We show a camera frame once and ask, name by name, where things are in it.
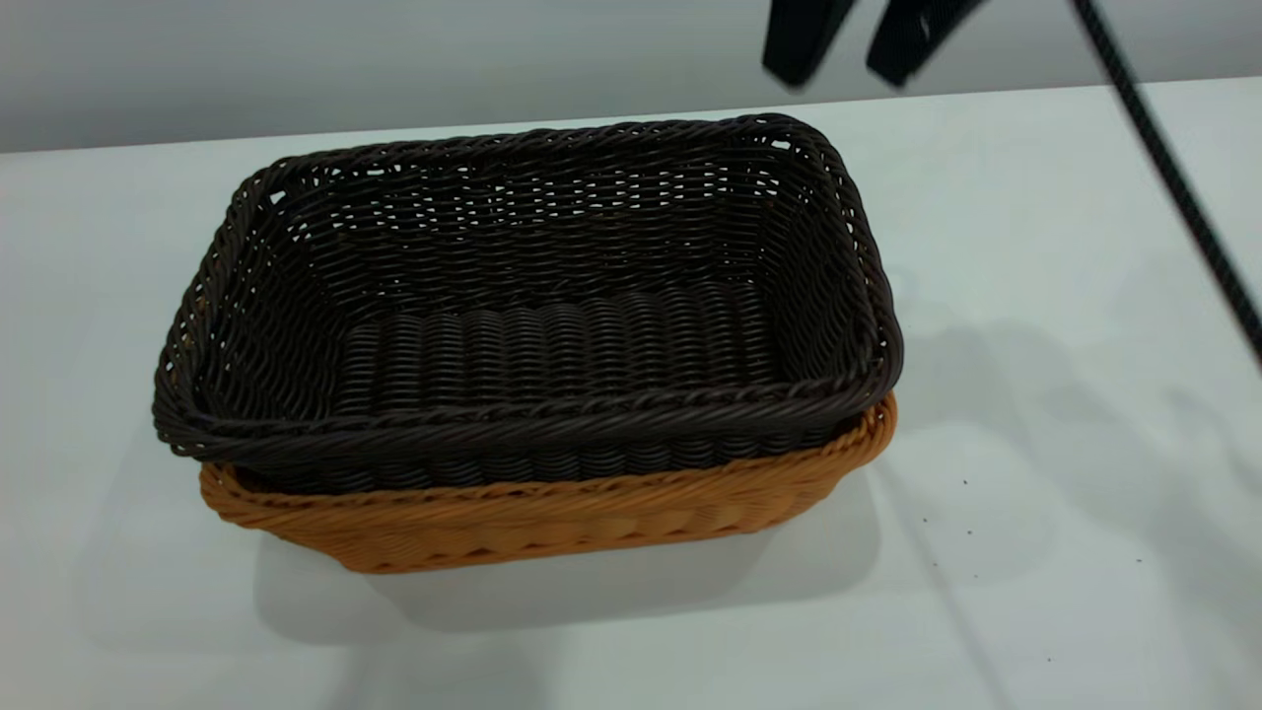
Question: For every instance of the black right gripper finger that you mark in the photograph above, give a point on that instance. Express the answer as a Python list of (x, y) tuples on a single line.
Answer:
[(804, 39), (912, 39)]

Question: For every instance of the orange-brown wicker basket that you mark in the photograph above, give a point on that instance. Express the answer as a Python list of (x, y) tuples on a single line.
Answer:
[(542, 523)]

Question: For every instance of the dark brown wicker basket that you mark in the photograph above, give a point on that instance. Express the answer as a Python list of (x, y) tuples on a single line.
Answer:
[(542, 247)]

